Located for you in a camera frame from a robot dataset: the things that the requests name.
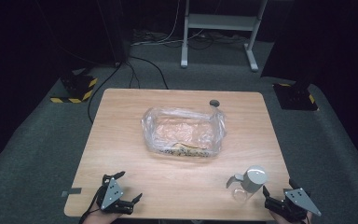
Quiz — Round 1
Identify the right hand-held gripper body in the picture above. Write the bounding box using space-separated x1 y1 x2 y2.
264 188 323 223

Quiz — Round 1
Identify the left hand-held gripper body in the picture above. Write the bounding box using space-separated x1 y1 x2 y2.
96 175 134 216

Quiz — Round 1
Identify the person's right hand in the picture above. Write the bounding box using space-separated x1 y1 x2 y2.
268 210 314 224

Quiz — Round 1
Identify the person's left hand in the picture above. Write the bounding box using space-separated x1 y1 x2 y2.
81 208 123 224

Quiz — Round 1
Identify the glass jar with grey lid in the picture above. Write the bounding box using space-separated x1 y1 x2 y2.
226 164 269 203

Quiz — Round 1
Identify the grey tape strip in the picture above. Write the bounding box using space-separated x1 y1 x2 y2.
61 187 83 198

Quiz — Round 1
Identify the banana peel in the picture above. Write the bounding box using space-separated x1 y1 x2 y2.
160 142 214 158

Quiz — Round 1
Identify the clear plastic bag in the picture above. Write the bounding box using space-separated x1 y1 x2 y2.
141 106 227 159

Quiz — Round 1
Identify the black base with yellow corners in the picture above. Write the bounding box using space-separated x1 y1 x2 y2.
272 78 320 112

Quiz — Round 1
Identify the black base with striped tape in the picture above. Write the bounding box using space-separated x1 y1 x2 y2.
49 69 99 105

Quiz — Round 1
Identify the dark curtain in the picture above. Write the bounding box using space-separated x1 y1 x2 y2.
260 0 358 175
0 0 131 171

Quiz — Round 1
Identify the white metal stand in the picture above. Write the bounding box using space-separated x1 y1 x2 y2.
180 0 269 73

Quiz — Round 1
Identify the black wrist strap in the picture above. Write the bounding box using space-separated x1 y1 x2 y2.
78 186 104 224

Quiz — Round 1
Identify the long black cable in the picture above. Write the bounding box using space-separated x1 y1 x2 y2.
87 61 124 124

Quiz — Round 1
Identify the short black cable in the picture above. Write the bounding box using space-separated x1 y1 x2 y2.
125 60 142 90

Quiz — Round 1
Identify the curved black cable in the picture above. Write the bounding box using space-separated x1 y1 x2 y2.
128 55 170 91

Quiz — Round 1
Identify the white cable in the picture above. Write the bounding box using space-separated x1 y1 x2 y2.
130 0 207 48

